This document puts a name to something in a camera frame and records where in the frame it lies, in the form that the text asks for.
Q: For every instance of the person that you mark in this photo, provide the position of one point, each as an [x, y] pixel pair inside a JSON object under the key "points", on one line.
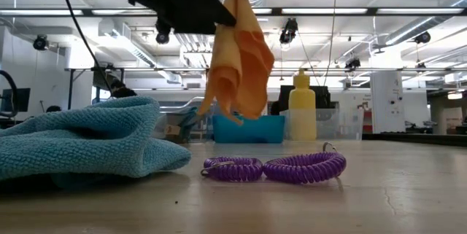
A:
{"points": [[54, 109], [124, 92]]}

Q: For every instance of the clear plastic bin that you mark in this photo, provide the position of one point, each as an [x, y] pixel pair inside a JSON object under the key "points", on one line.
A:
{"points": [[339, 124], [171, 130]]}

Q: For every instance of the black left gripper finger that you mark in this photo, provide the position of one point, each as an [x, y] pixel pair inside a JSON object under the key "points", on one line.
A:
{"points": [[211, 22]]}

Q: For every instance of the black aluminium table frame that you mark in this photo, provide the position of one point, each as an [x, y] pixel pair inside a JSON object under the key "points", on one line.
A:
{"points": [[419, 140]]}

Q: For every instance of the white cabinet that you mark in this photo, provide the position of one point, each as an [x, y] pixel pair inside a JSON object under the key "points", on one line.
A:
{"points": [[386, 103]]}

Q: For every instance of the teal plastic bin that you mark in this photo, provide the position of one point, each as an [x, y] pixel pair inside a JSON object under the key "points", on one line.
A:
{"points": [[262, 132]]}

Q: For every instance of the orange microfiber cloth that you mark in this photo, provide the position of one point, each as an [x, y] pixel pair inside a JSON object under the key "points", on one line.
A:
{"points": [[251, 62]]}

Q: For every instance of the large black monitor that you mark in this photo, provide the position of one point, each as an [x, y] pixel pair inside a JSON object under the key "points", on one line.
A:
{"points": [[323, 97]]}

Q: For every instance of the yellow plastic bottle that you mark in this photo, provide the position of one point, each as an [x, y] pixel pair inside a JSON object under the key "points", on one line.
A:
{"points": [[302, 106]]}

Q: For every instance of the small black monitor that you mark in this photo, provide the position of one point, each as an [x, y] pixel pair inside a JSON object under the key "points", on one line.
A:
{"points": [[22, 99]]}

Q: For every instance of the turquoise microfiber cloth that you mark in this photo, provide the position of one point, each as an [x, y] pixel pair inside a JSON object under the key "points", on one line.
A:
{"points": [[91, 146]]}

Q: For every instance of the black overhead frame beam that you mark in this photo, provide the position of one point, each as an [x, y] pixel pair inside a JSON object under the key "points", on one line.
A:
{"points": [[276, 11]]}

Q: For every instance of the black ceiling camera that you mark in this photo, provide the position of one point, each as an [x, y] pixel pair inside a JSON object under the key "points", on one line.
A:
{"points": [[289, 30], [162, 38], [422, 37], [40, 43], [352, 63]]}

